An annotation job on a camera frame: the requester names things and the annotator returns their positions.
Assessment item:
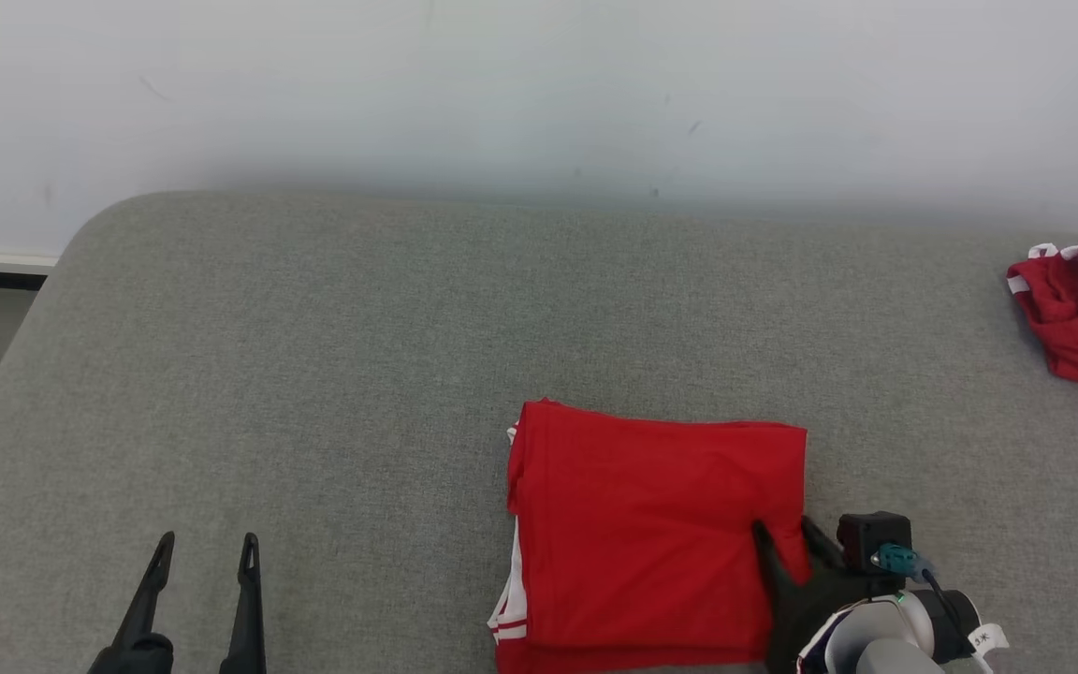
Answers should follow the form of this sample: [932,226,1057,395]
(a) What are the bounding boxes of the teal cable connector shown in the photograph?
[870,542,935,583]

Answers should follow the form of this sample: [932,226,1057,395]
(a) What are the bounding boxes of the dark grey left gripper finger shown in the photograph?
[85,532,176,674]
[219,533,268,674]

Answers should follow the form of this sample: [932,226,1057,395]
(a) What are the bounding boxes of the red and white shirt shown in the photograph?
[488,398,813,674]

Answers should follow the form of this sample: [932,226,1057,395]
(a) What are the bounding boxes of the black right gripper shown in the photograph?
[751,516,907,674]

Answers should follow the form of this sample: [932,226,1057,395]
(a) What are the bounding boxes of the thin black cable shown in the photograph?
[921,567,974,643]

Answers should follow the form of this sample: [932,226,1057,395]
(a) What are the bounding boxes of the white paper tag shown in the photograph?
[967,623,1010,673]

